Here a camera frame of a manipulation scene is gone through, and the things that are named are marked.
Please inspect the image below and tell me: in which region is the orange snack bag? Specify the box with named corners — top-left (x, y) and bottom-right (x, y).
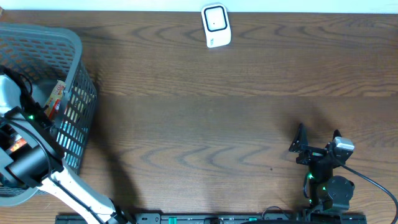
top-left (44, 80), bottom-right (66, 120)

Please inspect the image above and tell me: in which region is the grey plastic basket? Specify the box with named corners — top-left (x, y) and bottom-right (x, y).
top-left (1, 22), bottom-right (97, 207)

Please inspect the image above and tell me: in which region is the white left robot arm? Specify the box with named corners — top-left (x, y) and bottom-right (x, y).
top-left (1, 73), bottom-right (133, 223)

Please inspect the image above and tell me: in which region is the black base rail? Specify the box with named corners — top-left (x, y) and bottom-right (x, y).
top-left (55, 213), bottom-right (368, 224)

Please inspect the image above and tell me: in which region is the white barcode scanner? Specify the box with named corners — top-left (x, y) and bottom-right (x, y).
top-left (201, 3), bottom-right (232, 49)

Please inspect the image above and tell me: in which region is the black camera cable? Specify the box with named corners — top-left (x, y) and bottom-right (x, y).
top-left (337, 161), bottom-right (398, 218)

